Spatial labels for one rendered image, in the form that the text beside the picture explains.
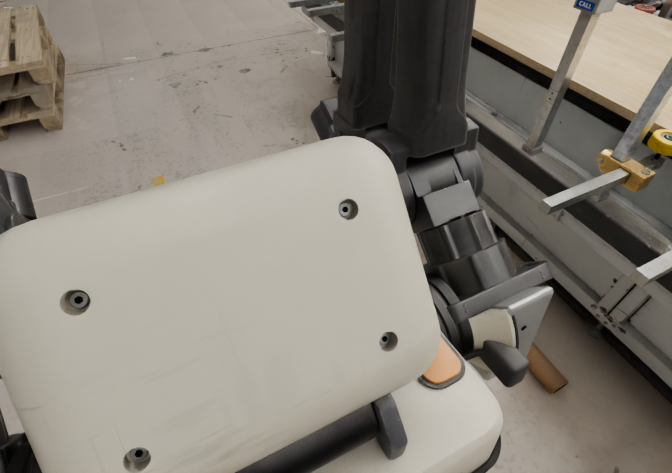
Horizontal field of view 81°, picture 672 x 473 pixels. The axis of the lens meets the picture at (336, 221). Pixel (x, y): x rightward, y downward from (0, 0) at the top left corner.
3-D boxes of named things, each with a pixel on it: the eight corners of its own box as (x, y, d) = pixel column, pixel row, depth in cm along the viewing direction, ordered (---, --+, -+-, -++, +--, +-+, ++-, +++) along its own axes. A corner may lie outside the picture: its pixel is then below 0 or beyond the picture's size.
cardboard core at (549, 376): (556, 389, 141) (497, 321, 160) (547, 397, 147) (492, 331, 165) (572, 379, 143) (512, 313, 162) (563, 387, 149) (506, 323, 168)
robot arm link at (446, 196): (440, 243, 36) (486, 224, 38) (400, 140, 37) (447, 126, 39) (399, 252, 45) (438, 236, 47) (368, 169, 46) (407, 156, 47)
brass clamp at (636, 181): (632, 193, 106) (643, 179, 103) (590, 165, 115) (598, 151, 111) (647, 187, 108) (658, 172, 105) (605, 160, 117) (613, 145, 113)
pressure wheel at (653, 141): (667, 180, 110) (694, 146, 102) (635, 175, 112) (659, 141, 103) (659, 163, 115) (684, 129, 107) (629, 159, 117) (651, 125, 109)
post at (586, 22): (531, 155, 134) (593, 13, 102) (520, 148, 137) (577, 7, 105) (541, 152, 135) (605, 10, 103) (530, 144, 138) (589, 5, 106)
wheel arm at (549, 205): (546, 218, 100) (553, 206, 97) (536, 209, 102) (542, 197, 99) (658, 170, 113) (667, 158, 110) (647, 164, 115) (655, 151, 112)
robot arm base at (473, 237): (454, 325, 33) (558, 275, 37) (419, 235, 34) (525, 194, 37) (408, 318, 41) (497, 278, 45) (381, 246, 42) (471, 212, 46)
